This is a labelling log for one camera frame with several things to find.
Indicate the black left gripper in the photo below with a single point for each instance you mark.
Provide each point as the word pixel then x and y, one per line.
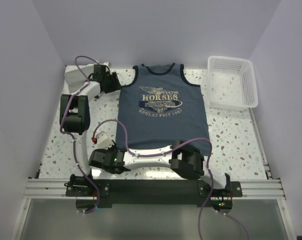
pixel 116 84

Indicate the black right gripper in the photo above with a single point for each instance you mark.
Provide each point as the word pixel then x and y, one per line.
pixel 113 146

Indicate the blue printed tank top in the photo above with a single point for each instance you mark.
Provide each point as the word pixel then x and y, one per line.
pixel 159 107

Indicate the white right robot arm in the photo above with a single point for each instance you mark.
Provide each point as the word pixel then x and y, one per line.
pixel 181 157

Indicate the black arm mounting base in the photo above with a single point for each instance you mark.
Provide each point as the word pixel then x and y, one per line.
pixel 108 192

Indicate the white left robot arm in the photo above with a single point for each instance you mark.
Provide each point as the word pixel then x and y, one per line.
pixel 84 84

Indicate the grey folded tank top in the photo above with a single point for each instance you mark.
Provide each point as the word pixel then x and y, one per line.
pixel 73 77

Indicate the white plastic laundry basket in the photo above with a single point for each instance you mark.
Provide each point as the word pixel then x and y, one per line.
pixel 231 83

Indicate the aluminium frame rail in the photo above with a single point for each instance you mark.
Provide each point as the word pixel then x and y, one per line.
pixel 45 188

